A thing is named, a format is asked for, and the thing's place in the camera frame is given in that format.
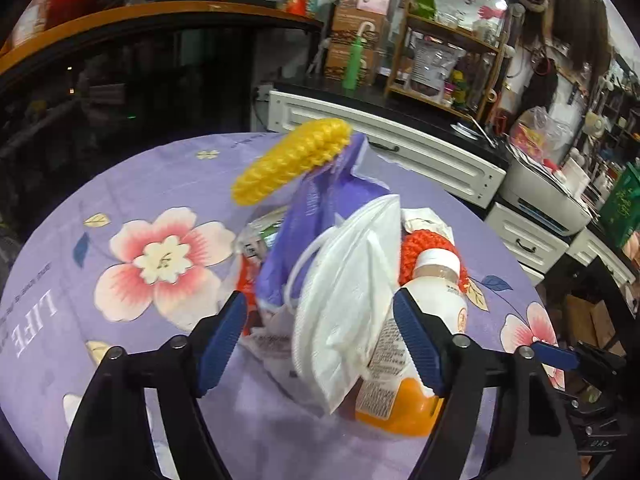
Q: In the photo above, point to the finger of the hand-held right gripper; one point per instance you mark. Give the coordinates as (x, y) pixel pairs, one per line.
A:
(552, 355)

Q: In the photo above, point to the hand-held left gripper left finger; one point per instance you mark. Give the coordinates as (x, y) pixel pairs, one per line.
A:
(225, 345)

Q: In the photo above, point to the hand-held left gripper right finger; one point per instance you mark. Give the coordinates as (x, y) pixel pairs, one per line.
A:
(417, 340)

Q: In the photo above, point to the red and white plastic bag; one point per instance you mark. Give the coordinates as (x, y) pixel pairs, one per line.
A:
(247, 280)

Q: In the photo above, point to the orange juice bottle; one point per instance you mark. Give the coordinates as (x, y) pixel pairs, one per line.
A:
(400, 410)

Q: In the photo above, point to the white face mask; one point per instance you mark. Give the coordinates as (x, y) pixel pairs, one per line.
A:
(345, 285)

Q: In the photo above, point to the orange crocheted piece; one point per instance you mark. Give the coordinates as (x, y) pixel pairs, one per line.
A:
(415, 247)

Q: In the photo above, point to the small white drawer unit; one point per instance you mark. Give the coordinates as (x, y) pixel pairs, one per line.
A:
(525, 240)

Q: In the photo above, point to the small crumpled white tissue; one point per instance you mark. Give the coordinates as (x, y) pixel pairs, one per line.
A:
(425, 217)

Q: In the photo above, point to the purple snack packet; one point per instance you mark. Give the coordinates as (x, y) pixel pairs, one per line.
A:
(310, 210)

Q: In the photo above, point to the white printer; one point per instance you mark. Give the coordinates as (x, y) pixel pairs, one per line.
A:
(545, 195)

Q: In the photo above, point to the green printed box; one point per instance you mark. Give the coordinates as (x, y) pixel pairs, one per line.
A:
(620, 205)

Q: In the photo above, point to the purple floral tablecloth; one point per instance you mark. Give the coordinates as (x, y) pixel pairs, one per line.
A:
(150, 175)

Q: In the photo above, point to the yellow crocheted corn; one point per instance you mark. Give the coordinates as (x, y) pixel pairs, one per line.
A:
(290, 160)

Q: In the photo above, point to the long white cabinet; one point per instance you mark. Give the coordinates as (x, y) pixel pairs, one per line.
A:
(400, 135)

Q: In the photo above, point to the clear bag with red contents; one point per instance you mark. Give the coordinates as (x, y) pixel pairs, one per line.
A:
(537, 130)

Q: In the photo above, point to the glass counter with wooden top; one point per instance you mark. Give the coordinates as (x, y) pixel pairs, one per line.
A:
(150, 85)

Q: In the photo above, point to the silver foil pouch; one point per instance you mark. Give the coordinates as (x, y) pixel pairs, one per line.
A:
(432, 65)

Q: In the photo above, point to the green folded umbrella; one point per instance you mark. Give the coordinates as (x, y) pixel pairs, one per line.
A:
(352, 65)

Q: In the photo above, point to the wooden shelf rack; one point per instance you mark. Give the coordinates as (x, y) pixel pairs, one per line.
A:
(492, 50)

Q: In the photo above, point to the stacked brown cardboard boxes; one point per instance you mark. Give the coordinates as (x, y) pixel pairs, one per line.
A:
(357, 25)

